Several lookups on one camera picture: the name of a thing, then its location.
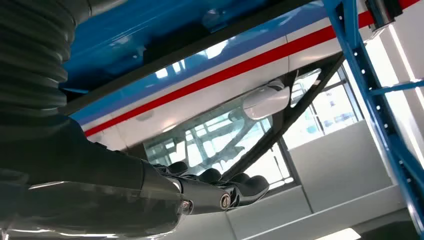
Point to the white car side mirror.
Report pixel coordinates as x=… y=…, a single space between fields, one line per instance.
x=265 y=102

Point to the blue metal shelf rack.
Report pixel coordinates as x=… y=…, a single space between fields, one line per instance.
x=132 y=30

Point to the red barrier belt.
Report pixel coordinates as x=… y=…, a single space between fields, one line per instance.
x=232 y=72

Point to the chrome stanchion post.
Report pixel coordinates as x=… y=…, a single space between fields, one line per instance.
x=382 y=13

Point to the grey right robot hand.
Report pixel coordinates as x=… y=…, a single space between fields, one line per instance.
x=82 y=182

